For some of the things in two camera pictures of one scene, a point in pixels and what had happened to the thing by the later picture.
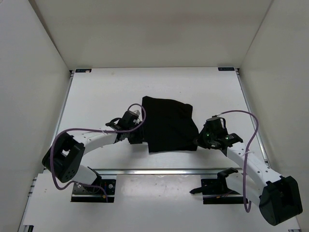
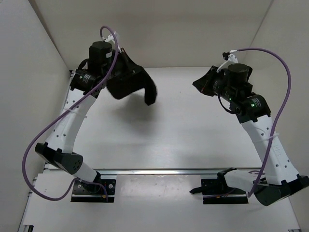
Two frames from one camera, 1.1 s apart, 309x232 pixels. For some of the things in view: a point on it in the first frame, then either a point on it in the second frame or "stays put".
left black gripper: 140,137 to 132,66
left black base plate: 108,185 stays put
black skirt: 169,125 to 119,87
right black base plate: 215,191 stays put
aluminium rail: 160,171 stays put
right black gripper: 200,141 to 203,84
